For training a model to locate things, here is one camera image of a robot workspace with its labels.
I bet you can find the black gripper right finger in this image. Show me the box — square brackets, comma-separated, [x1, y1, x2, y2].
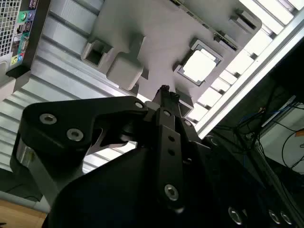
[170, 93, 210, 165]

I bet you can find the silver-topped CPU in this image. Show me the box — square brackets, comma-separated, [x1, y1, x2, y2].
[181, 48, 219, 83]

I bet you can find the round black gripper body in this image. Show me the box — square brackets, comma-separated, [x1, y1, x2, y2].
[42, 134, 304, 228]

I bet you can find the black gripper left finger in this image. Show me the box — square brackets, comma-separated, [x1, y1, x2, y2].
[12, 85, 186, 212]

